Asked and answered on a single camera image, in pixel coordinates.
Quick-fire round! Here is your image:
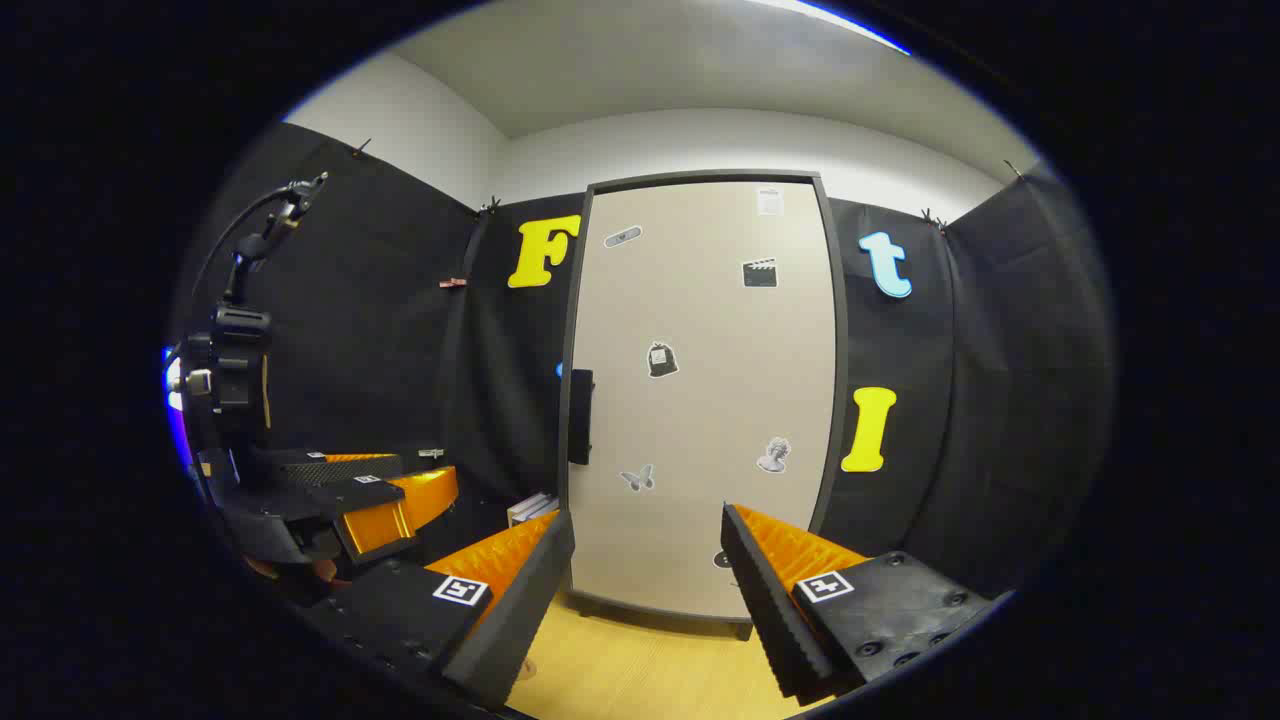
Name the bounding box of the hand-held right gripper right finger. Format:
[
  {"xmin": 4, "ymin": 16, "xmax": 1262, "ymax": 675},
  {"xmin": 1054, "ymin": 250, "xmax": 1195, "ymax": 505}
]
[{"xmin": 720, "ymin": 503, "xmax": 1001, "ymax": 706}]

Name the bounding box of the black backdrop cloth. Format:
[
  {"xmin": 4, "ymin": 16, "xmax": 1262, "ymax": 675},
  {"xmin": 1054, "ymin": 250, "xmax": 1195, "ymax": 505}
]
[{"xmin": 170, "ymin": 120, "xmax": 1116, "ymax": 601}]

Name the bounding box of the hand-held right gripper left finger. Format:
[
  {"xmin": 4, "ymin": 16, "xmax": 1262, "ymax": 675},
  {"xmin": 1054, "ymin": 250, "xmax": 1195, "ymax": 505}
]
[{"xmin": 300, "ymin": 508, "xmax": 577, "ymax": 713}]

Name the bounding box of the black cabinet door handle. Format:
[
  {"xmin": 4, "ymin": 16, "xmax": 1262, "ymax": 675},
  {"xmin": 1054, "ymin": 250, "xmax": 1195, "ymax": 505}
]
[{"xmin": 567, "ymin": 368, "xmax": 596, "ymax": 467}]

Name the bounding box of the dark grey cabinet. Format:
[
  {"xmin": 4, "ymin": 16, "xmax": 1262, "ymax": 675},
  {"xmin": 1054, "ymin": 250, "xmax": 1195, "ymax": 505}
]
[{"xmin": 556, "ymin": 170, "xmax": 851, "ymax": 641}]

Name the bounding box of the grey cabinet door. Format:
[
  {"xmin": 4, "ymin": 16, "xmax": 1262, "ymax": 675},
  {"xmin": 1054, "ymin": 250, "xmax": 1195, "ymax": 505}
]
[{"xmin": 568, "ymin": 180, "xmax": 839, "ymax": 621}]

